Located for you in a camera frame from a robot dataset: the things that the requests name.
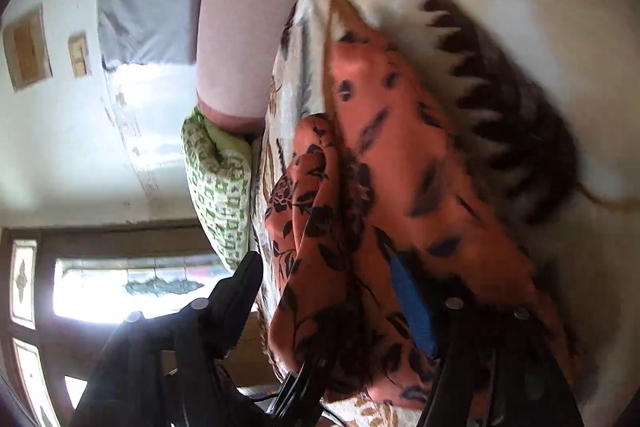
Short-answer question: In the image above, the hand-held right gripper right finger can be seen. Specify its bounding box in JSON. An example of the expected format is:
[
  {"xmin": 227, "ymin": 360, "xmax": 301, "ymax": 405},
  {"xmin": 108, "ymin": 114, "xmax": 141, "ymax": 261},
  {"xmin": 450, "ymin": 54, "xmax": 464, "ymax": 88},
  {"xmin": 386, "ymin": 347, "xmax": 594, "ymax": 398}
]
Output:
[{"xmin": 390, "ymin": 256, "xmax": 585, "ymax": 427}]

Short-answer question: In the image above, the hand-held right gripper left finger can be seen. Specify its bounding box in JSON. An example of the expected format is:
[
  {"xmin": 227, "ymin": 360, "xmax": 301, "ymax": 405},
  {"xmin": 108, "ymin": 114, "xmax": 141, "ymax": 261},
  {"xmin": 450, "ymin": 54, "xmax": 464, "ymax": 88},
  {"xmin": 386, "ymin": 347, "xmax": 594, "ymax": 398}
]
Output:
[{"xmin": 75, "ymin": 251, "xmax": 264, "ymax": 427}]

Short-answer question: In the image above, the orange floral garment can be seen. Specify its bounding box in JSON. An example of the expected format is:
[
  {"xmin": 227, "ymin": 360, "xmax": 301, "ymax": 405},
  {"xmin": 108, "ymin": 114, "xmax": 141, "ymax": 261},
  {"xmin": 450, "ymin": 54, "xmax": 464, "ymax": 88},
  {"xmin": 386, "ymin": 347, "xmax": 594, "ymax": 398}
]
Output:
[{"xmin": 260, "ymin": 19, "xmax": 586, "ymax": 410}]

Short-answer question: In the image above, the green checkered pillow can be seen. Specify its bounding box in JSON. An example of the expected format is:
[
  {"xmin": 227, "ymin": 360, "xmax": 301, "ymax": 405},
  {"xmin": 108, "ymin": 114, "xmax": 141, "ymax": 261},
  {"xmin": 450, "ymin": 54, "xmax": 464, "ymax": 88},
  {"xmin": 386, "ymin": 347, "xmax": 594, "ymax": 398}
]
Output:
[{"xmin": 180, "ymin": 104, "xmax": 263, "ymax": 273}]

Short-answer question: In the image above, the wooden door with leaded glass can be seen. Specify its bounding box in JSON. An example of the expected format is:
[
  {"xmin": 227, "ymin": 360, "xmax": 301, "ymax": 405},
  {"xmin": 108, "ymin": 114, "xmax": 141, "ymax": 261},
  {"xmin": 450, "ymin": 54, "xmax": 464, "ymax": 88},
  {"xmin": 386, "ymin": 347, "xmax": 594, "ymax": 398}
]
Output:
[{"xmin": 0, "ymin": 219, "xmax": 261, "ymax": 427}]

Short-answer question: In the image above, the pink bolster cushion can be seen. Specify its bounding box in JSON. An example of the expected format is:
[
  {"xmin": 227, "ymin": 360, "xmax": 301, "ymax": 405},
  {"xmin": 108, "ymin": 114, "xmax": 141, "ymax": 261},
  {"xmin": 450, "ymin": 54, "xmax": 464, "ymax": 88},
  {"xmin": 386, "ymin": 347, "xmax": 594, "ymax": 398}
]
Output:
[{"xmin": 195, "ymin": 0, "xmax": 333, "ymax": 134}]

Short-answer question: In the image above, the black cable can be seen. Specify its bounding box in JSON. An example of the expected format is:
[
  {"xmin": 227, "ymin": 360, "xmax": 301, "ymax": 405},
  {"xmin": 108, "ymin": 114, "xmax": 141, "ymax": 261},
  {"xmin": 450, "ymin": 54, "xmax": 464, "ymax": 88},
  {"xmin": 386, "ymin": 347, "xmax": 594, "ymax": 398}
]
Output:
[{"xmin": 267, "ymin": 347, "xmax": 331, "ymax": 427}]

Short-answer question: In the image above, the framed wall panel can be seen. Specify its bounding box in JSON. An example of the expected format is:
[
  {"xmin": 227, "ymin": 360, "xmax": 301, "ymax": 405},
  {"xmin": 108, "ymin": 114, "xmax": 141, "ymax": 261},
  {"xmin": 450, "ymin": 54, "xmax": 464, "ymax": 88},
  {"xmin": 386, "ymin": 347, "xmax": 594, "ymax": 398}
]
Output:
[{"xmin": 2, "ymin": 4, "xmax": 54, "ymax": 92}]

